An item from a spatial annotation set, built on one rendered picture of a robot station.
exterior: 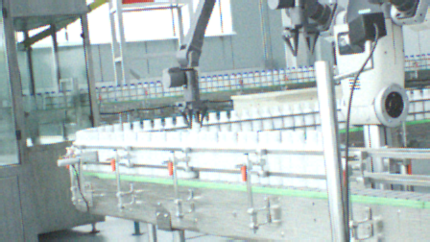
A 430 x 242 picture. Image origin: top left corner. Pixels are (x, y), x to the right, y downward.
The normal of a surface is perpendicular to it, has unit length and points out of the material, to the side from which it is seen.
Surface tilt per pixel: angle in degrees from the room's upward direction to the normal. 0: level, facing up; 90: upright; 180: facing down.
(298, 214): 90
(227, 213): 90
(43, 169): 90
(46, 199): 90
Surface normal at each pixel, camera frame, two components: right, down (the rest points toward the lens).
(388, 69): 0.55, 0.18
